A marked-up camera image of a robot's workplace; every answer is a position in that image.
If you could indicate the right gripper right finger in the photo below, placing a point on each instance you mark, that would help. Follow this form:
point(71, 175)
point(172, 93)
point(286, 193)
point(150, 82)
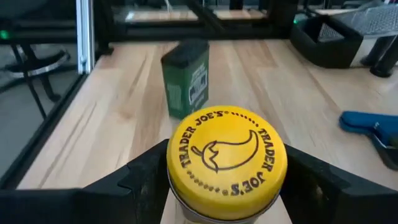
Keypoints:
point(335, 202)

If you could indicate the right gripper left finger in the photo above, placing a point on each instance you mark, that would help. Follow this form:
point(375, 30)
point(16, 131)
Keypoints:
point(93, 205)

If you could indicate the yellow-lid chili onion spice jar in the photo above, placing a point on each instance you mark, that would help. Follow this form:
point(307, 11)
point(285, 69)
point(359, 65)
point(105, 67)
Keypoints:
point(227, 161)

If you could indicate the blue T-shaped hand tool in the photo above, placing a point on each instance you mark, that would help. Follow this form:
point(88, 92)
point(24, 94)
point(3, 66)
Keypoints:
point(370, 124)

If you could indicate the office chair base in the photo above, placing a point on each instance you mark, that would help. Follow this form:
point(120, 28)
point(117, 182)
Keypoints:
point(37, 67)

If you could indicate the silver aluminium rig post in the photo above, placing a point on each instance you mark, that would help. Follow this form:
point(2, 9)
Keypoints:
point(85, 37)

